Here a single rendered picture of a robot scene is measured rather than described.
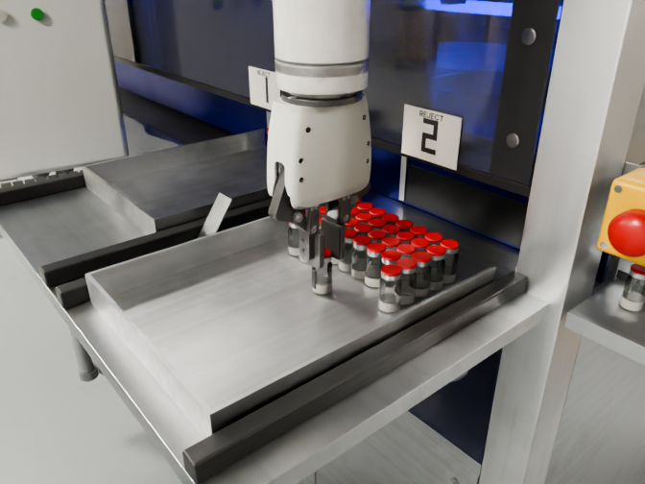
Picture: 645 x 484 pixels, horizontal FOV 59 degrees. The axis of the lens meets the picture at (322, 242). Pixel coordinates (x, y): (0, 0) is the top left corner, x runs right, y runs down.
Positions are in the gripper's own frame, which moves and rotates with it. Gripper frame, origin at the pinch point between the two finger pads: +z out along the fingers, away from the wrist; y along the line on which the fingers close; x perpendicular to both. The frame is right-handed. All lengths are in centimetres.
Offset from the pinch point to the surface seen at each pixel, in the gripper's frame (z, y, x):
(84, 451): 94, 13, -87
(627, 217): -6.9, -14.0, 23.4
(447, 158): -5.9, -17.0, 1.8
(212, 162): 5.9, -12.1, -45.4
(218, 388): 5.9, 16.7, 6.5
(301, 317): 5.9, 4.9, 2.6
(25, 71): -7, 7, -82
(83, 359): 68, 6, -92
